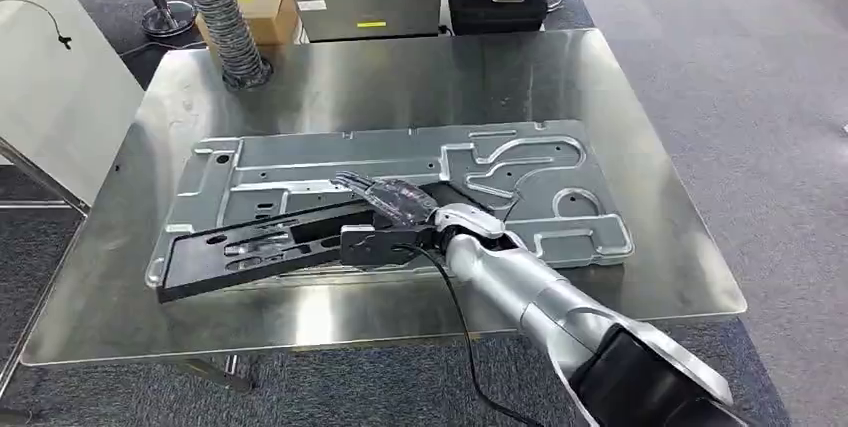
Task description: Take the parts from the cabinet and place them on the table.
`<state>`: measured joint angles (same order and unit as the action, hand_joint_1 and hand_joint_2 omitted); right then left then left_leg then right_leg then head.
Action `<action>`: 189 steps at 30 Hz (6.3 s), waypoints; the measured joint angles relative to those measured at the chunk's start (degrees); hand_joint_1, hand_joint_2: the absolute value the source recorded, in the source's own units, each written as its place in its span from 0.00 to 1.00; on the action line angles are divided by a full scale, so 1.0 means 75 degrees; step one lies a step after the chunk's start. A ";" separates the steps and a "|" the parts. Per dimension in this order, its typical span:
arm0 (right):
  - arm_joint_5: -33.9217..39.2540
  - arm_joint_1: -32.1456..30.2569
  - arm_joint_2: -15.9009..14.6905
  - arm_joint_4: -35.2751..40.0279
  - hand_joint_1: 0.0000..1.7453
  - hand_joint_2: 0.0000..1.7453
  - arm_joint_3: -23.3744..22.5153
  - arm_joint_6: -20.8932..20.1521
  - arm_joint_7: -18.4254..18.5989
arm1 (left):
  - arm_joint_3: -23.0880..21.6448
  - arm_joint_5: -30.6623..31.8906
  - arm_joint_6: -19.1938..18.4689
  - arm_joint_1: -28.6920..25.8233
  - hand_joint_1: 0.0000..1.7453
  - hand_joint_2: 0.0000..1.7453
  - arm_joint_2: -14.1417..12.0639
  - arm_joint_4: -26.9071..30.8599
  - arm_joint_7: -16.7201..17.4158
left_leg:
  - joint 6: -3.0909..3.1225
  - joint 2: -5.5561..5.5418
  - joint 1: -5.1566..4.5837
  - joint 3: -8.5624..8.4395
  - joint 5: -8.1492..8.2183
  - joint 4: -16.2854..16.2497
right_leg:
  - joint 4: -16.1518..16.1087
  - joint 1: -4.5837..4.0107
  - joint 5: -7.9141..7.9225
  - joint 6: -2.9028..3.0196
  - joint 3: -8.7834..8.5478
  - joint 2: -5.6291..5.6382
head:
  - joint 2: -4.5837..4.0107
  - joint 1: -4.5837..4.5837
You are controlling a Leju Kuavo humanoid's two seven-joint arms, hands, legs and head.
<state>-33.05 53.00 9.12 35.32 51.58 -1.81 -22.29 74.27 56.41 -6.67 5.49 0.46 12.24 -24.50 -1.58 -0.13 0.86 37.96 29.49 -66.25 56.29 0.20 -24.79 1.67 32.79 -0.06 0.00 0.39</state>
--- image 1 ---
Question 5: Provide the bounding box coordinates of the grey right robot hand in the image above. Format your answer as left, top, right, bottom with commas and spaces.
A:
333, 170, 443, 229

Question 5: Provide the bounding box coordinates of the black licence plate frame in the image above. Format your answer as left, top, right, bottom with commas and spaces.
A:
156, 180, 480, 305

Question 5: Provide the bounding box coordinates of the stamped grey metal panel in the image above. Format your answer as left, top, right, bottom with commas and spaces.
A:
144, 119, 635, 291

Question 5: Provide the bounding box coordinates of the steel table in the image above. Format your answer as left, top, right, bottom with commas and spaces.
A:
0, 27, 749, 412

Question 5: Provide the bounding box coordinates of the grey laptop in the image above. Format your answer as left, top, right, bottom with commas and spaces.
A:
288, 0, 444, 44

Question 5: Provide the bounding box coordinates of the black carry case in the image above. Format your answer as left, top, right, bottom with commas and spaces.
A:
447, 0, 550, 37

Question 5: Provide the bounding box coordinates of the brown cardboard box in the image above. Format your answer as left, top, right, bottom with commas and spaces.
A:
195, 0, 303, 50

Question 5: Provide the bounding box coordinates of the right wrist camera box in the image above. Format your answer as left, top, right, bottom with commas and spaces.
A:
339, 223, 440, 272

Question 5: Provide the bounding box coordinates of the black camera cable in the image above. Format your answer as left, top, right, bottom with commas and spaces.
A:
393, 242, 546, 427

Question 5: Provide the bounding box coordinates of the ribbed grey hose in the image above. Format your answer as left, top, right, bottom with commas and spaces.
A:
184, 0, 274, 91

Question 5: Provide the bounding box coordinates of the thin black cable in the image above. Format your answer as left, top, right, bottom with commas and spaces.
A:
0, 0, 73, 52

